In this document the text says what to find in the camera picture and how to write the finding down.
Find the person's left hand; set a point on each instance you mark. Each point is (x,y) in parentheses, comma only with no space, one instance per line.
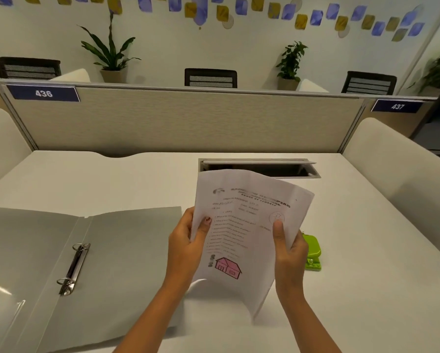
(183,253)

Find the person's right hand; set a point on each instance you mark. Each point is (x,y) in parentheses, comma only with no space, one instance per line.
(291,268)

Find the green hole punch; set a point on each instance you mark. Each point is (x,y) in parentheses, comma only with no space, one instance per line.
(313,253)

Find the white paper pink house drawing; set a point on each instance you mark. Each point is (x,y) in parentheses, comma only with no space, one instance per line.
(249,187)

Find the person's left forearm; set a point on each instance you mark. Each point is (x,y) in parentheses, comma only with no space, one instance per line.
(150,323)

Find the person's right forearm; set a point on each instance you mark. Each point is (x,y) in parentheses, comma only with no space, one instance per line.
(308,327)

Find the beige fabric partition panel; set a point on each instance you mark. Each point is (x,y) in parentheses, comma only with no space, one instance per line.
(186,121)

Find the white side divider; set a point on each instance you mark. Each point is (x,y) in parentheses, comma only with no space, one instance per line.
(3,143)
(400,172)
(72,76)
(311,87)

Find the black mesh office chair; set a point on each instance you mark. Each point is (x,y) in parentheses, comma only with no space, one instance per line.
(210,78)
(28,69)
(368,83)

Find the potted small-leaf plant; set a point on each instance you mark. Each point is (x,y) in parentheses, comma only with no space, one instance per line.
(288,84)

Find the potted long-leaf plant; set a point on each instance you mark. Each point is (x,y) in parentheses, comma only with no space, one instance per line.
(113,75)

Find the blue desk number sign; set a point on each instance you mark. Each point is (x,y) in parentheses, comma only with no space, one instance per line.
(43,93)
(397,106)

